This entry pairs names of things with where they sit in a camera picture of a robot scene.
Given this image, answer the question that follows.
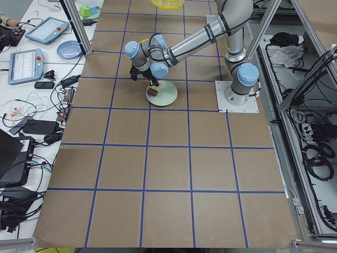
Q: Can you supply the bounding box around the near teach pendant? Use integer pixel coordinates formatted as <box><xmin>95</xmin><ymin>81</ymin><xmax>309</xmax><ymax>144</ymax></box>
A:
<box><xmin>8</xmin><ymin>48</ymin><xmax>44</xmax><ymax>85</ymax></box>

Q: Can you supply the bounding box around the black power adapter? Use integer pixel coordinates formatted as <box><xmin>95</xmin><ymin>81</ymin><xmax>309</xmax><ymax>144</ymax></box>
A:
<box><xmin>23</xmin><ymin>120</ymin><xmax>59</xmax><ymax>135</ymax></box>

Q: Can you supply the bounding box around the brown bun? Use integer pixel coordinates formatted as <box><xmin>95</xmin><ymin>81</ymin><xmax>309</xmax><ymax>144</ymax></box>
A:
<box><xmin>147</xmin><ymin>88</ymin><xmax>158</xmax><ymax>96</ymax></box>

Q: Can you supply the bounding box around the green cube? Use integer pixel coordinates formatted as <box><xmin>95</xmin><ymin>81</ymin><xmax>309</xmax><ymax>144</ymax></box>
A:
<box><xmin>79</xmin><ymin>6</ymin><xmax>91</xmax><ymax>17</ymax></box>

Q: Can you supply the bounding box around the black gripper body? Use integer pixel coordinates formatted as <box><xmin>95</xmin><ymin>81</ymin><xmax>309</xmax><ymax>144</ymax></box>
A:
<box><xmin>142</xmin><ymin>70</ymin><xmax>156</xmax><ymax>81</ymax></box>

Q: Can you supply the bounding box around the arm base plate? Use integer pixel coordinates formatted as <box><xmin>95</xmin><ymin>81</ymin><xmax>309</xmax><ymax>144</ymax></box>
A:
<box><xmin>215</xmin><ymin>81</ymin><xmax>259</xmax><ymax>113</ymax></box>

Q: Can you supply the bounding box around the white cloth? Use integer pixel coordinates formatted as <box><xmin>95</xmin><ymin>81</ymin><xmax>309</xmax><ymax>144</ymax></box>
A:
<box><xmin>271</xmin><ymin>45</ymin><xmax>304</xmax><ymax>68</ymax></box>

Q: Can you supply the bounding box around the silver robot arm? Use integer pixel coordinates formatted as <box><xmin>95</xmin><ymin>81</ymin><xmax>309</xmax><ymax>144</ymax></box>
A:
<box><xmin>124</xmin><ymin>0</ymin><xmax>253</xmax><ymax>86</ymax></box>

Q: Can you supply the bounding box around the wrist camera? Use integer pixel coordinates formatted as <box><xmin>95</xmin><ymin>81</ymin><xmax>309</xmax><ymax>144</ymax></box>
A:
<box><xmin>130</xmin><ymin>66</ymin><xmax>140</xmax><ymax>81</ymax></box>

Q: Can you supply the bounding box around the light green plate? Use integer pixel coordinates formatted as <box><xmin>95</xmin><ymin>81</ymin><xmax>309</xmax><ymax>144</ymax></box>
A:
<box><xmin>146</xmin><ymin>80</ymin><xmax>178</xmax><ymax>106</ymax></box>

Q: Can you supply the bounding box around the teach pendant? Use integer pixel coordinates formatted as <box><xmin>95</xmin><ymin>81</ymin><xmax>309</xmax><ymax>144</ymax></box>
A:
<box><xmin>8</xmin><ymin>48</ymin><xmax>44</xmax><ymax>85</ymax></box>
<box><xmin>25</xmin><ymin>17</ymin><xmax>69</xmax><ymax>44</ymax></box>

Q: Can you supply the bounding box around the light blue cube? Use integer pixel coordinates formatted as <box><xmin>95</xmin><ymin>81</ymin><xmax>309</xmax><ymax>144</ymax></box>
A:
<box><xmin>87</xmin><ymin>5</ymin><xmax>98</xmax><ymax>15</ymax></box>

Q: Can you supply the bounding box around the green tray plate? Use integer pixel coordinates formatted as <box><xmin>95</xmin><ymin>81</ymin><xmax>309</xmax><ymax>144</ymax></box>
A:
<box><xmin>79</xmin><ymin>5</ymin><xmax>101</xmax><ymax>20</ymax></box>

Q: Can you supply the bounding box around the far teach pendant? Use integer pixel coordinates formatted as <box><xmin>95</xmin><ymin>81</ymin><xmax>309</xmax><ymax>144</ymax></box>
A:
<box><xmin>25</xmin><ymin>17</ymin><xmax>69</xmax><ymax>44</ymax></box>

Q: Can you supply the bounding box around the blue plate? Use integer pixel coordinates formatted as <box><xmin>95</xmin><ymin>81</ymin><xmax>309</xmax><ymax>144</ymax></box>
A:
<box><xmin>56</xmin><ymin>41</ymin><xmax>82</xmax><ymax>60</ymax></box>

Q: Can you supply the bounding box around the aluminium frame post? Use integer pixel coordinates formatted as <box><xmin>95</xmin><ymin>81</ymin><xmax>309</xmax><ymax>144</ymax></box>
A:
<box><xmin>60</xmin><ymin>0</ymin><xmax>92</xmax><ymax>57</ymax></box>

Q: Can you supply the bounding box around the black phone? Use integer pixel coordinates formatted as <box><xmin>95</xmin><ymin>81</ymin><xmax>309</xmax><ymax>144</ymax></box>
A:
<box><xmin>34</xmin><ymin>81</ymin><xmax>55</xmax><ymax>90</ymax></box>

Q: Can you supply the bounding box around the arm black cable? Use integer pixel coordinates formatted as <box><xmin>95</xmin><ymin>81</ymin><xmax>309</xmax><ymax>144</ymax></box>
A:
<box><xmin>146</xmin><ymin>33</ymin><xmax>172</xmax><ymax>64</ymax></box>

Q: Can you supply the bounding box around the black laptop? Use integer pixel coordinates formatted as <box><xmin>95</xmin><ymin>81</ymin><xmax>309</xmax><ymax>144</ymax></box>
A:
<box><xmin>1</xmin><ymin>130</ymin><xmax>35</xmax><ymax>188</ymax></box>

